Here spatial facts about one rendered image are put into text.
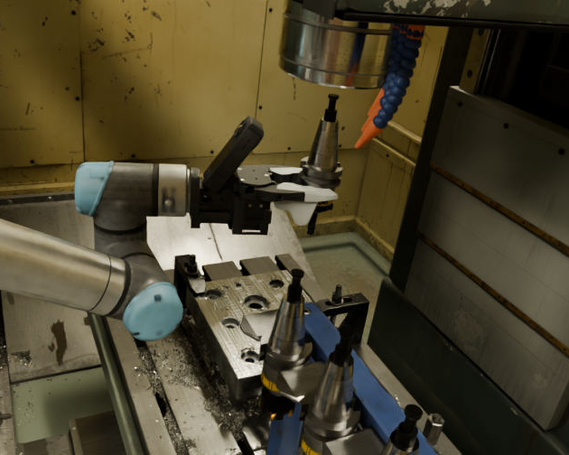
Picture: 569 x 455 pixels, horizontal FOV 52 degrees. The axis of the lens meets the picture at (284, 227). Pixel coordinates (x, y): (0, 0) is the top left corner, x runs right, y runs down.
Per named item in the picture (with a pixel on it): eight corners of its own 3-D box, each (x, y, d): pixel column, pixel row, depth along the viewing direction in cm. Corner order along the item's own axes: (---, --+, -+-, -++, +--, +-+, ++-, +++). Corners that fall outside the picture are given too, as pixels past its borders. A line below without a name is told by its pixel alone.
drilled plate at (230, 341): (235, 400, 101) (237, 378, 98) (185, 304, 123) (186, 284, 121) (349, 372, 110) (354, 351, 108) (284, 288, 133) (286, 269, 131)
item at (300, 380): (287, 408, 64) (288, 403, 64) (268, 376, 68) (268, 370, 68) (342, 394, 67) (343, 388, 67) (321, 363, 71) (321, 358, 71)
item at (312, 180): (344, 190, 85) (347, 173, 84) (303, 187, 84) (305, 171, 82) (334, 172, 90) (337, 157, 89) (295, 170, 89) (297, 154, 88)
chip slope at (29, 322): (15, 438, 127) (3, 343, 115) (0, 273, 179) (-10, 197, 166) (361, 357, 165) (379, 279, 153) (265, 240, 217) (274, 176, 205)
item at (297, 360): (318, 370, 71) (321, 354, 70) (273, 382, 68) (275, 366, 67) (293, 338, 76) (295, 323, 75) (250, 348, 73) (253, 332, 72)
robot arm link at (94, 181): (83, 204, 87) (79, 151, 83) (158, 207, 89) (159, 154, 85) (75, 230, 80) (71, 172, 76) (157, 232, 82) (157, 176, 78)
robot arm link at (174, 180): (160, 155, 85) (158, 178, 78) (191, 157, 86) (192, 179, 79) (159, 202, 89) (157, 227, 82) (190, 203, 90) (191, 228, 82)
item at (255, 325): (249, 345, 72) (250, 339, 72) (234, 320, 77) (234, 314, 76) (300, 335, 75) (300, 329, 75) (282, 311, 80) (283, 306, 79)
